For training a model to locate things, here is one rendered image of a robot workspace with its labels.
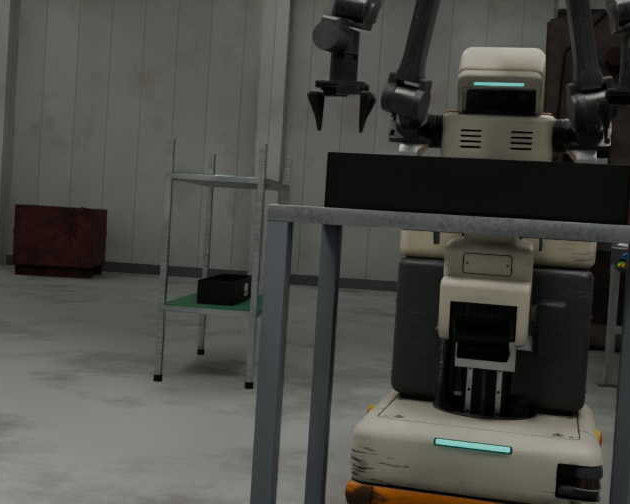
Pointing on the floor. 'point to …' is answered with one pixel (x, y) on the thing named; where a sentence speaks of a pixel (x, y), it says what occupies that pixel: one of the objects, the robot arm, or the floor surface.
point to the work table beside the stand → (264, 439)
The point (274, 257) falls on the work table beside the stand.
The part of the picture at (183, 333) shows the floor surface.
